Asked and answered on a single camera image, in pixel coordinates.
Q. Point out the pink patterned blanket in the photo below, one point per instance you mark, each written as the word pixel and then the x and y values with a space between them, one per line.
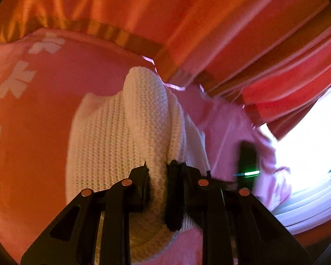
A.
pixel 44 116

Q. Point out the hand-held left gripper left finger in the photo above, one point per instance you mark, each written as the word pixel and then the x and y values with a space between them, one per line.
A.
pixel 140 187

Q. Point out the white red black knit sweater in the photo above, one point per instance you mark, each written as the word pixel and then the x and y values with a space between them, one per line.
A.
pixel 113 143

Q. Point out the orange curtain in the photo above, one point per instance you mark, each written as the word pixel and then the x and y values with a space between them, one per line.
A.
pixel 209 27

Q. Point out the white bed edge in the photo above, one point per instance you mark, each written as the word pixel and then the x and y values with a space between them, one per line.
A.
pixel 311 201

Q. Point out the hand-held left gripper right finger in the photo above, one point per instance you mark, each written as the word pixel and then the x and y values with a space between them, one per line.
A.
pixel 193 183

